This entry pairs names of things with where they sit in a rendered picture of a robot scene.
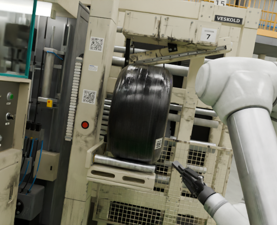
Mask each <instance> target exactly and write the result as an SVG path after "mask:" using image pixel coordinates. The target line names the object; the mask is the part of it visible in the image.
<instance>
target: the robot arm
mask: <svg viewBox="0 0 277 225"><path fill-rule="evenodd" d="M195 91H196V94H197V96H198V98H199V100H200V101H201V102H203V103H204V104H206V105H208V106H211V107H212V109H213V110H214V111H215V113H216V114H217V115H218V117H219V119H220V120H221V121H222V122H223V123H224V124H225V125H226V126H227V128H228V132H229V136H230V140H231V146H232V149H233V154H234V158H235V163H236V167H237V172H238V176H239V180H240V184H241V188H242V192H243V198H242V199H241V201H240V202H239V203H237V204H232V205H231V204H230V203H229V202H228V201H227V200H226V199H225V198H224V197H223V196H222V195H221V194H220V193H216V192H215V191H214V190H213V189H212V188H211V187H208V186H206V184H205V183H204V182H203V178H204V176H202V175H199V174H198V173H197V172H195V171H194V170H192V169H191V168H189V167H187V168H184V167H183V166H182V165H181V164H180V163H179V162H178V161H177V160H176V161H174V162H172V166H173V167H174V168H175V169H176V170H177V171H178V172H179V173H180V174H181V175H180V177H182V178H181V180H182V181H183V183H184V184H185V185H186V187H187V188H188V190H189V191H190V192H191V194H192V196H193V198H194V197H196V196H197V197H198V200H199V201H200V202H201V204H202V205H203V206H204V209H205V210H206V211H207V212H208V214H209V215H210V216H211V217H212V218H213V219H214V220H215V222H216V224H217V225H277V62H270V61H265V60H262V59H257V58H246V57H223V58H218V59H214V60H211V61H208V62H207V63H206V64H204V65H202V66H201V67H200V69H199V71H198V73H197V76H196V81H195Z"/></svg>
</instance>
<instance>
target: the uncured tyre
mask: <svg viewBox="0 0 277 225"><path fill-rule="evenodd" d="M172 88H173V75H172V74H171V73H170V72H169V70H168V69H166V68H164V67H158V66H151V65H145V64H139V63H131V64H129V65H127V66H126V67H124V68H123V69H122V70H121V71H120V73H119V75H118V78H117V81H116V83H115V87H114V91H113V95H112V100H111V105H110V110H109V118H108V128H107V145H108V149H109V151H110V152H111V154H112V155H113V156H114V157H115V158H121V159H126V160H131V161H137V162H142V163H148V164H153V163H154V162H156V161H157V160H159V158H160V155H161V152H162V148H163V144H164V137H165V132H166V127H167V121H168V114H169V109H170V103H171V97H172ZM160 138H163V139H162V145H161V148H158V149H156V150H155V142H156V140H157V139H160Z"/></svg>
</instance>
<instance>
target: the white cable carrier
mask: <svg viewBox="0 0 277 225"><path fill-rule="evenodd" d="M76 59H81V60H83V58H81V57H76ZM82 63H83V62H78V61H76V66H75V72H74V73H75V74H74V78H73V79H74V80H73V86H72V87H73V88H72V90H73V91H72V92H71V93H72V94H71V96H72V97H71V103H70V104H71V105H70V108H69V110H70V111H69V114H68V115H69V116H68V118H69V119H68V122H67V123H68V125H67V130H66V132H67V133H66V136H67V137H73V130H74V123H75V122H74V121H75V115H76V108H77V102H78V93H79V92H78V91H79V88H80V87H79V85H80V79H81V78H80V77H81V72H82V65H83V64H82ZM65 140H67V141H71V139H67V138H66V139H65Z"/></svg>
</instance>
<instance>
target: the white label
mask: <svg viewBox="0 0 277 225"><path fill-rule="evenodd" d="M162 139H163V138H160V139H157V140H156V142H155V150H156V149H158V148H161V145H162Z"/></svg>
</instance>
